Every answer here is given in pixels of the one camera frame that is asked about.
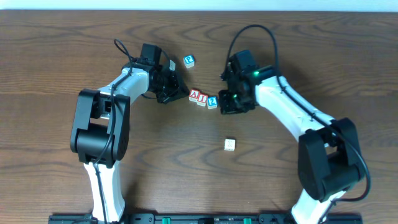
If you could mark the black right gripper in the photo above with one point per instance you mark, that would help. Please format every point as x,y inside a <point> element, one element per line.
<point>229,101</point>

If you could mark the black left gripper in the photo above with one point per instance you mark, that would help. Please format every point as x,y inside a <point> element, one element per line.
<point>171,88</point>

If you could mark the blue number 2 block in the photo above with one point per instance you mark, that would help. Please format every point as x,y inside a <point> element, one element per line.
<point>212,102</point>

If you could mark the red letter A block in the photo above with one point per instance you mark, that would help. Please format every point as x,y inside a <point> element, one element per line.
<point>194,94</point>

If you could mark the red letter I block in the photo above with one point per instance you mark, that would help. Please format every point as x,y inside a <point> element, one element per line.
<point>202,99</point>

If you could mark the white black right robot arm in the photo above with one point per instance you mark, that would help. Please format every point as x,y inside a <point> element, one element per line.
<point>329,157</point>

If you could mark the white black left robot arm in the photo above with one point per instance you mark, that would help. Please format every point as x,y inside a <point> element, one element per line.
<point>101,126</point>

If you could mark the blue letter P block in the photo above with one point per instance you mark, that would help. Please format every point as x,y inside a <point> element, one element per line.
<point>189,61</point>

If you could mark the plain white wooden block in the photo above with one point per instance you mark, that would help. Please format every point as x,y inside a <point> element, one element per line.
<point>229,144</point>

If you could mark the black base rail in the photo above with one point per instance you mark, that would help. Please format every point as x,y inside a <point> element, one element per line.
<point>149,218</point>

